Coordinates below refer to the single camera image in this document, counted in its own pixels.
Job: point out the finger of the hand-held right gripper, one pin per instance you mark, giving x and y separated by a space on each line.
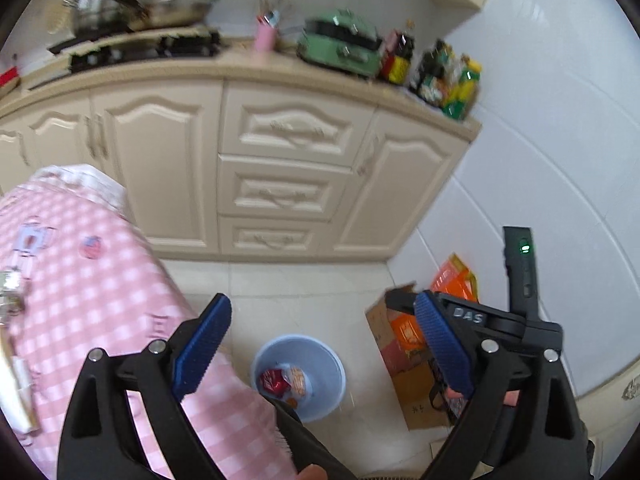
400 302

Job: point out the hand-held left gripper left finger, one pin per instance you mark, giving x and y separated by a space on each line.
200 355

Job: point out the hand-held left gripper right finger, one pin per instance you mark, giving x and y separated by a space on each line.
445 350

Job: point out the blue plastic bin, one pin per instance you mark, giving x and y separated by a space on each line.
320 360

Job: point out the small orange packet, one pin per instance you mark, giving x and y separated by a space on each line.
407 335

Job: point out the large orange packet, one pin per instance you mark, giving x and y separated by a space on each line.
452 275

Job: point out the brown cardboard box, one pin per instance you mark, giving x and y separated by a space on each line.
410 405

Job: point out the red snack wrapper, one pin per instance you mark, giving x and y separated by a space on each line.
272 380

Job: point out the orange biscuit packet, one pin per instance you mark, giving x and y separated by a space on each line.
298 382

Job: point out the pink checked tablecloth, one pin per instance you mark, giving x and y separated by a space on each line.
100 300

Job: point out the person's dark clothing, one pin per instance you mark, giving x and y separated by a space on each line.
305 440

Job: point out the beige cabinet drawer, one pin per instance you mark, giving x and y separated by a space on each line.
295 125
272 237
285 190

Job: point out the beige side cabinet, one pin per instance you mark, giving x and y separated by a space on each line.
610 410

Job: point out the white paper wrapper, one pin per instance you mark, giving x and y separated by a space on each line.
20 395

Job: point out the beige kitchen base cabinet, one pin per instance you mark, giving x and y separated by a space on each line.
165 170

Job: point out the bunch of keys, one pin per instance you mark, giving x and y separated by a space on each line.
10 292

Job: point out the yellow green bottle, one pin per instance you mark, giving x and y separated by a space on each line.
465 85

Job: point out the dark sauce bottle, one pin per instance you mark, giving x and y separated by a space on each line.
397 60

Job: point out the green electric cooker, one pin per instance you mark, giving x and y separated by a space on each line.
340 45

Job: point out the pink utensil holder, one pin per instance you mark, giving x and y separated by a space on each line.
265 37

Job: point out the black gas stove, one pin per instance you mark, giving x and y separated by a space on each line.
140 47

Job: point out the bunch of kitchen utensils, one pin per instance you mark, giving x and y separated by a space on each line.
270 12

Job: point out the red box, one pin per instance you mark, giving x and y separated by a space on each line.
10 77

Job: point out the steel wok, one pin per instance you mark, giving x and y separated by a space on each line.
175 10

